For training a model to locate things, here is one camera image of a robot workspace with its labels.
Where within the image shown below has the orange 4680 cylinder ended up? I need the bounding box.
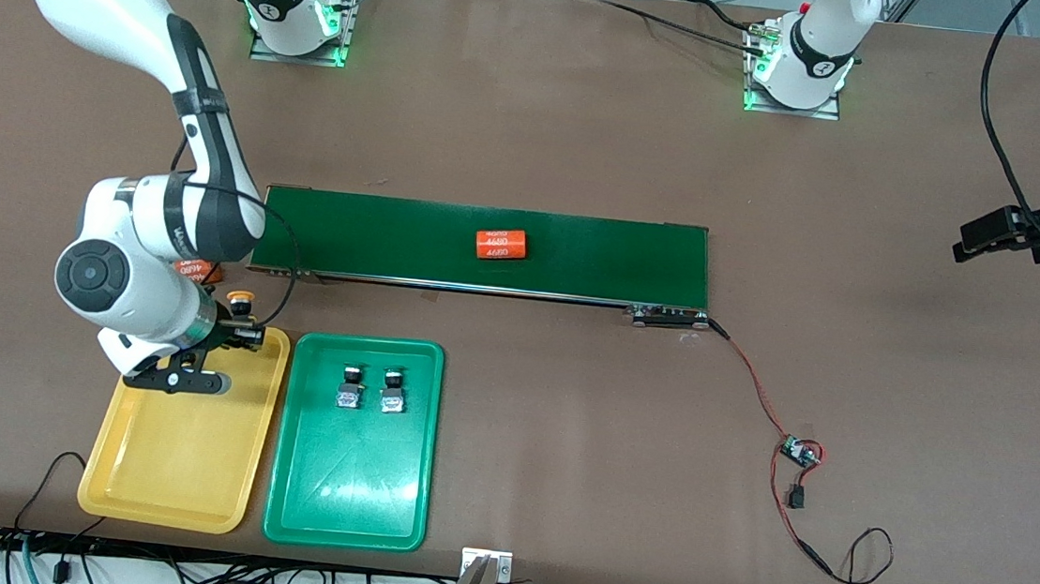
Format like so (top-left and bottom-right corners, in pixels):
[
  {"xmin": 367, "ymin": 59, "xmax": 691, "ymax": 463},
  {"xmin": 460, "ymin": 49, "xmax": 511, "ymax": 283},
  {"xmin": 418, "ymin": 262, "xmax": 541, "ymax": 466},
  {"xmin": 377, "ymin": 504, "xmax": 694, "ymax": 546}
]
[
  {"xmin": 171, "ymin": 256, "xmax": 225, "ymax": 289},
  {"xmin": 473, "ymin": 226, "xmax": 530, "ymax": 264}
]

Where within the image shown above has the green push button switch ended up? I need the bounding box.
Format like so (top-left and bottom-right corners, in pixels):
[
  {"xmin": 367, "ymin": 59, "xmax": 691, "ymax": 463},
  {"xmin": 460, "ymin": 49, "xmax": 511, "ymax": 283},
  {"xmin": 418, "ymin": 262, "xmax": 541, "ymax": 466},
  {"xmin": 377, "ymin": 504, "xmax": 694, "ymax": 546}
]
[
  {"xmin": 377, "ymin": 367, "xmax": 411, "ymax": 416},
  {"xmin": 333, "ymin": 362, "xmax": 366, "ymax": 412}
]

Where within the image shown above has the yellow plastic tray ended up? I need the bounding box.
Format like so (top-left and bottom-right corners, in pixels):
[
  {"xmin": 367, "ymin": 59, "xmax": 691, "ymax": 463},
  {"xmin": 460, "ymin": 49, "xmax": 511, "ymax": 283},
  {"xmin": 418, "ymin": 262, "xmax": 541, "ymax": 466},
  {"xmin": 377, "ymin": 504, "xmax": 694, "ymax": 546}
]
[{"xmin": 75, "ymin": 304, "xmax": 294, "ymax": 541}]

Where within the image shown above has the green plastic tray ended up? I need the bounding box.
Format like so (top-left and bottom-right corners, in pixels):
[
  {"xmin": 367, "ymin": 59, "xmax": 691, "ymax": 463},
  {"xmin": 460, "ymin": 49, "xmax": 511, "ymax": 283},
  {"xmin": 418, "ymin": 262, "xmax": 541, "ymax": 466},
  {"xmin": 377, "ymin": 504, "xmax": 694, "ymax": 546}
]
[{"xmin": 261, "ymin": 327, "xmax": 447, "ymax": 558}]

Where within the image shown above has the small green circuit board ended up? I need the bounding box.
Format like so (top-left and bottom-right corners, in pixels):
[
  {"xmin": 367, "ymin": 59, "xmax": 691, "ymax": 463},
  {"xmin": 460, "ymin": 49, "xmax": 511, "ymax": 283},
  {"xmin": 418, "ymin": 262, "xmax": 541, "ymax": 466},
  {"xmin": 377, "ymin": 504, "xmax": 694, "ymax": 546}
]
[{"xmin": 777, "ymin": 433, "xmax": 822, "ymax": 471}]

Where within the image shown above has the green conveyor belt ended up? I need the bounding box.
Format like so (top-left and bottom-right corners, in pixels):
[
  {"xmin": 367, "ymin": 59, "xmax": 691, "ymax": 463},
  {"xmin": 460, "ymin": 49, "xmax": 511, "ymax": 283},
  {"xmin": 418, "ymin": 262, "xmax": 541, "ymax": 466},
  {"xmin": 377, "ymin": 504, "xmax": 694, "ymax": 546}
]
[{"xmin": 244, "ymin": 182, "xmax": 720, "ymax": 334}]

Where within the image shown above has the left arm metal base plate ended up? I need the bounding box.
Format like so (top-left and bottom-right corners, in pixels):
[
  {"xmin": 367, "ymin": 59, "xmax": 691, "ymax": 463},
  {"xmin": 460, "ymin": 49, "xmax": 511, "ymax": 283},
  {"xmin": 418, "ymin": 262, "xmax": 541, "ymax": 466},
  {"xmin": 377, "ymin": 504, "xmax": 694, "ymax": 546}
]
[{"xmin": 739, "ymin": 19, "xmax": 851, "ymax": 123}]

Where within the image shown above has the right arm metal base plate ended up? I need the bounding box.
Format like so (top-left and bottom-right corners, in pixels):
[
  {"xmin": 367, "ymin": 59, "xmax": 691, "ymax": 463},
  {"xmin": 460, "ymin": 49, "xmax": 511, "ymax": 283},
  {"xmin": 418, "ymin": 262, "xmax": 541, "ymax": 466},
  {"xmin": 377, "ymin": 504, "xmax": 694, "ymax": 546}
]
[{"xmin": 249, "ymin": 0, "xmax": 364, "ymax": 69}]

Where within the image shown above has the red black twisted wire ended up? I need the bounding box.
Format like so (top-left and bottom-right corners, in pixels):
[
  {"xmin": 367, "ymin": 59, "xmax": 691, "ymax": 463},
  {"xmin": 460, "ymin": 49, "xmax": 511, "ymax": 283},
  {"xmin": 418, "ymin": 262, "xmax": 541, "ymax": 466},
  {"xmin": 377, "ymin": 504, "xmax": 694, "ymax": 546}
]
[{"xmin": 683, "ymin": 316, "xmax": 858, "ymax": 578}]

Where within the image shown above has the teal cable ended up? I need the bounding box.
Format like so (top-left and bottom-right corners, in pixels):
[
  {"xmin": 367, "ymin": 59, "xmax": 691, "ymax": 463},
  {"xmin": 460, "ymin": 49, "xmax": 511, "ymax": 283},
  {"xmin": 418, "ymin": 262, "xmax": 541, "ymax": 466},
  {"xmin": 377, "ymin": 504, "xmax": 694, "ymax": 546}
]
[{"xmin": 17, "ymin": 534, "xmax": 46, "ymax": 584}]

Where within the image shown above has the black table cable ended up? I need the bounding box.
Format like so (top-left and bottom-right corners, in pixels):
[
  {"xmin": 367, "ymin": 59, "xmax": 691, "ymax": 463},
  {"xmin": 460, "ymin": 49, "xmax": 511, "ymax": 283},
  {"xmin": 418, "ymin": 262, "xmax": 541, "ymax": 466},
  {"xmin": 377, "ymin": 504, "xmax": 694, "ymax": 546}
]
[{"xmin": 589, "ymin": 0, "xmax": 777, "ymax": 57}]

